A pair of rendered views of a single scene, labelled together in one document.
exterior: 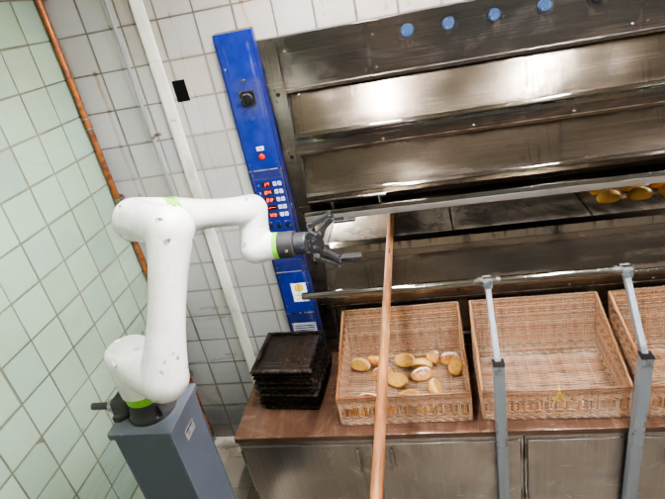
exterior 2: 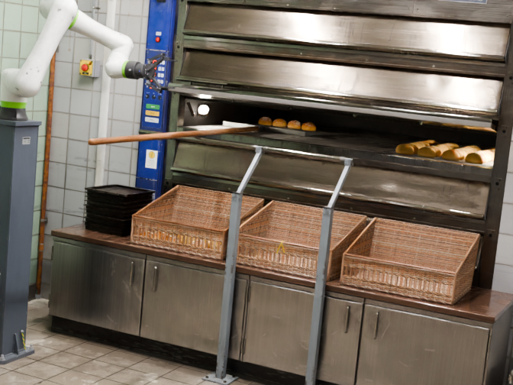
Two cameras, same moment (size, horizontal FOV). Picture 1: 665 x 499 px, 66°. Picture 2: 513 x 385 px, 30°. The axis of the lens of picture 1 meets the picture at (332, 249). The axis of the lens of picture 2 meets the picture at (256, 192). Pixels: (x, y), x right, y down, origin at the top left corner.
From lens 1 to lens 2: 354 cm
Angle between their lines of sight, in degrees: 22
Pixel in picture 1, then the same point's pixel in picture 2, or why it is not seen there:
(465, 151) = (292, 72)
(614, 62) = (394, 31)
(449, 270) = (265, 170)
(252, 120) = (159, 12)
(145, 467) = not seen: outside the picture
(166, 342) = (37, 59)
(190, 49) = not seen: outside the picture
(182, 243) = (66, 14)
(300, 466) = (88, 272)
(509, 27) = not seen: outside the picture
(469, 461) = (208, 295)
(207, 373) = (58, 224)
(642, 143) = (408, 95)
